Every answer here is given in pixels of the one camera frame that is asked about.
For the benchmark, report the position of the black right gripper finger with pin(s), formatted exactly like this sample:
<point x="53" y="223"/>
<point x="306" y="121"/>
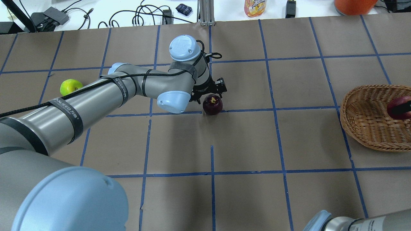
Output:
<point x="400" y="109"/>

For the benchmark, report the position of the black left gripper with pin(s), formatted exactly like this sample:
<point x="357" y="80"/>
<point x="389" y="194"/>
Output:
<point x="203" y="90"/>

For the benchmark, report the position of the red yellow apple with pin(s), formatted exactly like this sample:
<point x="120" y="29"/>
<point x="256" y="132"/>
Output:
<point x="400" y="98"/>

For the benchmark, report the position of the dark red apple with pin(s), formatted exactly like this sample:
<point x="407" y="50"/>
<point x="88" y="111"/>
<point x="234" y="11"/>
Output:
<point x="212" y="104"/>

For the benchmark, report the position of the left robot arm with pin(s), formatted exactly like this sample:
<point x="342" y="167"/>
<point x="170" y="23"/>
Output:
<point x="40" y="193"/>

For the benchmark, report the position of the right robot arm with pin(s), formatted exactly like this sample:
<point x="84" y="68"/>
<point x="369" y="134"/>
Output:
<point x="396" y="221"/>

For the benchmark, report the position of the wicker basket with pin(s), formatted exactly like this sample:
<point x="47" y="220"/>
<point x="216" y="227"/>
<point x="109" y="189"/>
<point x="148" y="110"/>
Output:
<point x="364" y="117"/>

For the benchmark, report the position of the dark checkered pouch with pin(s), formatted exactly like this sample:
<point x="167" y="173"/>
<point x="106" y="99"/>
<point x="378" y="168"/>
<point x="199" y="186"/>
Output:
<point x="184" y="9"/>

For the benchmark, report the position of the orange juice bottle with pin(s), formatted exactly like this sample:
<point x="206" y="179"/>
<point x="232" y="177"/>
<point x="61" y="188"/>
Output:
<point x="254" y="8"/>

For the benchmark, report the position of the black power adapter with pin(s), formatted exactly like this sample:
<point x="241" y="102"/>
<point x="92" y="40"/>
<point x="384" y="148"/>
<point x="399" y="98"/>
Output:
<point x="290" y="9"/>
<point x="167" y="17"/>

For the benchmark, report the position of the orange bucket with lid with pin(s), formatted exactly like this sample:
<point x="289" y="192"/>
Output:
<point x="354" y="7"/>

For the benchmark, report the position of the green apple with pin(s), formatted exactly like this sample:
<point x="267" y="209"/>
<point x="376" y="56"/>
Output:
<point x="69" y="86"/>

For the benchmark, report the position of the grey usb hub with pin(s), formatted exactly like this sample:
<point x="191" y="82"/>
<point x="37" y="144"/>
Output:
<point x="57" y="16"/>

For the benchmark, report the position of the aluminium frame post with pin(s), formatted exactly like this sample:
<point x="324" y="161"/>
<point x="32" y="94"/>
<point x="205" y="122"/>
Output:
<point x="206" y="12"/>

